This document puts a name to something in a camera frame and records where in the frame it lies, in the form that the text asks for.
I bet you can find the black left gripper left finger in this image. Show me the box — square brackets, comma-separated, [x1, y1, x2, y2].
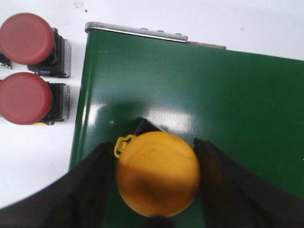
[0, 142, 114, 228]

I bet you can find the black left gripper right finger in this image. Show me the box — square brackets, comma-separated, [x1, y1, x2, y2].
[193, 138, 304, 228]

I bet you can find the red mushroom push button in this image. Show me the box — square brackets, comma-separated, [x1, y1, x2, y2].
[0, 51, 11, 69]
[0, 72, 70, 125]
[0, 13, 71, 78]

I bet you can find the green conveyor belt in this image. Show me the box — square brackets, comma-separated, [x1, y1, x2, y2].
[70, 28, 304, 228]

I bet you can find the aluminium conveyor frame rail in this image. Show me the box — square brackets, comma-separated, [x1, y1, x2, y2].
[85, 22, 226, 50]

